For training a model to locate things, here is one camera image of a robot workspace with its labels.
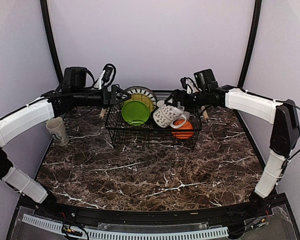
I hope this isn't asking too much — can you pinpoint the yellow woven plate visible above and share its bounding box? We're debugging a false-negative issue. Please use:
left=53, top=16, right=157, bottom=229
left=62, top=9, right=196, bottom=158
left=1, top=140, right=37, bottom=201
left=123, top=93, right=155, bottom=112

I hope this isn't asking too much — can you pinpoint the black wire dish rack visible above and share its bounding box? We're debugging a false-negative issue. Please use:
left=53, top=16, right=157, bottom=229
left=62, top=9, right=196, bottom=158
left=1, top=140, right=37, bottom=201
left=105, top=90, right=203, bottom=149

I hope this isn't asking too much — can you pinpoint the white cable duct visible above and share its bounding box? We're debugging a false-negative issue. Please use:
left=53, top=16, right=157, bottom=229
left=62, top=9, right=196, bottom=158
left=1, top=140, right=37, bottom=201
left=22, top=214, right=229, bottom=240

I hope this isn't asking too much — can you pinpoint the left wooden rack handle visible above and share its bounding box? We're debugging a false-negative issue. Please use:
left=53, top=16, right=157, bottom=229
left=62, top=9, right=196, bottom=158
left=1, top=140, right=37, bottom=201
left=99, top=108, right=108, bottom=119

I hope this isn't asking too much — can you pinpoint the white ceramic bowl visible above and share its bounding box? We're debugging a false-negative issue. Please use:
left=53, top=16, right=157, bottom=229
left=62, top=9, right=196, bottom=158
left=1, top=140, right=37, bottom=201
left=177, top=106, right=190, bottom=120

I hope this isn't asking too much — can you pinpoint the black front rail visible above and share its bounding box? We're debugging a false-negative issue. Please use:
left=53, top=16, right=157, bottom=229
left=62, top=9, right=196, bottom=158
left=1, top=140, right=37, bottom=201
left=27, top=201, right=273, bottom=227

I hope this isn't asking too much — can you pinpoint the white brown-band cup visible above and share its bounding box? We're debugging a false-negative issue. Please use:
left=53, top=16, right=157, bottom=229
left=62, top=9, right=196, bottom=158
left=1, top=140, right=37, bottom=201
left=156, top=100, right=165, bottom=108

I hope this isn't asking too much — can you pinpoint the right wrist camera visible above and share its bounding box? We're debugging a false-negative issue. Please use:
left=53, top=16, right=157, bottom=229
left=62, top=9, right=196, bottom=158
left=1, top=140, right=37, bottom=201
left=180, top=77, right=200, bottom=94

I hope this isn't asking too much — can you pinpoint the orange bowl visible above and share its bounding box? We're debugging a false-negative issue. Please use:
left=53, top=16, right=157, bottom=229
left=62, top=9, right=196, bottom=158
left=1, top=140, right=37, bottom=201
left=171, top=120, right=194, bottom=140

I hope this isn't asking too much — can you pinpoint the floral white tall cup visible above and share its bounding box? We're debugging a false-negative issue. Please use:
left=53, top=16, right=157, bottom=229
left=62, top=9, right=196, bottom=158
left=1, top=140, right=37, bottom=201
left=45, top=117, right=69, bottom=146

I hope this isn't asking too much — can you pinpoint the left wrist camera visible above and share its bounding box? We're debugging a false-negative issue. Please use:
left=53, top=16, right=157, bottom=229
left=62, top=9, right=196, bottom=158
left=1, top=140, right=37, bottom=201
left=92, top=63, right=117, bottom=90

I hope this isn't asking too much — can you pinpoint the wooden rack handle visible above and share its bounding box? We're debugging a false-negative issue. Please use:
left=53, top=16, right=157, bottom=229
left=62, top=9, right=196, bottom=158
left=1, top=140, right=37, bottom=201
left=99, top=108, right=108, bottom=119
left=199, top=105, right=209, bottom=123

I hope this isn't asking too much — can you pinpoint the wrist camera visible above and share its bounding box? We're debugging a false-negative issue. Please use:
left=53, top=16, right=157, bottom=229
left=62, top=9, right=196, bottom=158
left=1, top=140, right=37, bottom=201
left=92, top=63, right=117, bottom=90
left=180, top=77, right=200, bottom=94

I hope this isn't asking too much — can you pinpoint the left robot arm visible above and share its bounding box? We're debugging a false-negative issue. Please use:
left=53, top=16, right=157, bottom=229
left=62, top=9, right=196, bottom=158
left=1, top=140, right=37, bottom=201
left=0, top=63, right=131, bottom=218

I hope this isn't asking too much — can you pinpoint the green plastic plate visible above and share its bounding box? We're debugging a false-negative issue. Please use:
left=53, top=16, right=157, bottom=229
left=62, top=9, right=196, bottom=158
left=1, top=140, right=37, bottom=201
left=121, top=100, right=150, bottom=126

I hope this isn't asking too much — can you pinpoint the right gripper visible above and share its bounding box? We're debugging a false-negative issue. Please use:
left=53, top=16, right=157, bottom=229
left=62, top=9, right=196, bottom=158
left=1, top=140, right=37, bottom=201
left=164, top=88, right=208, bottom=113

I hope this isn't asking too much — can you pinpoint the blue striped white plate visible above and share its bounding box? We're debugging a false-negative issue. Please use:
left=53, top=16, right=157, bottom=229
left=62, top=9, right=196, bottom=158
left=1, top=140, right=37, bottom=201
left=125, top=86, right=158, bottom=108

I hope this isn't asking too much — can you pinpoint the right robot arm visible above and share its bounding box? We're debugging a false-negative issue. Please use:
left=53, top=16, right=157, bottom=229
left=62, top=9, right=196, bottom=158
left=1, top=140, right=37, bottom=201
left=165, top=69, right=300, bottom=199

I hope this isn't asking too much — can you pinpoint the patterned white mug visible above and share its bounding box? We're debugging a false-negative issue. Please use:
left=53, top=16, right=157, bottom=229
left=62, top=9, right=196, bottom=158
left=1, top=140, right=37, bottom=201
left=153, top=103, right=188, bottom=129

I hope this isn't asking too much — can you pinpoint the right wooden rack handle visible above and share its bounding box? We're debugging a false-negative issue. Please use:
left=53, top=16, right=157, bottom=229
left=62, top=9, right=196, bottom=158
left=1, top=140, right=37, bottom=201
left=199, top=105, right=209, bottom=123

